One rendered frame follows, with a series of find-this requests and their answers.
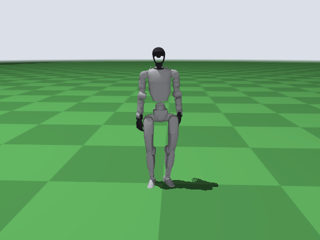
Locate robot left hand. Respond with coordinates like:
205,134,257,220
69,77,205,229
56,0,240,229
177,111,183,126

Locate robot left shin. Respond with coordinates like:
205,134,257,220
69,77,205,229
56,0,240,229
164,150,175,179

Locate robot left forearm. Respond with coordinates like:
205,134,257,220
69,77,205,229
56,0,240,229
174,91,183,115

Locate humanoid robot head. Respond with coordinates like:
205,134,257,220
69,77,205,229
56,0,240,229
152,47,165,70

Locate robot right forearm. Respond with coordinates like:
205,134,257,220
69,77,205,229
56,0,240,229
136,93,145,118

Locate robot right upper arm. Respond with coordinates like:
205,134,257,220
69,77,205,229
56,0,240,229
138,70,149,100

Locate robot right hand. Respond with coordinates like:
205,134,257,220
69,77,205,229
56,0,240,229
136,114,144,131

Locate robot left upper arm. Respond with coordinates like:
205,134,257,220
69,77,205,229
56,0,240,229
170,69,181,98

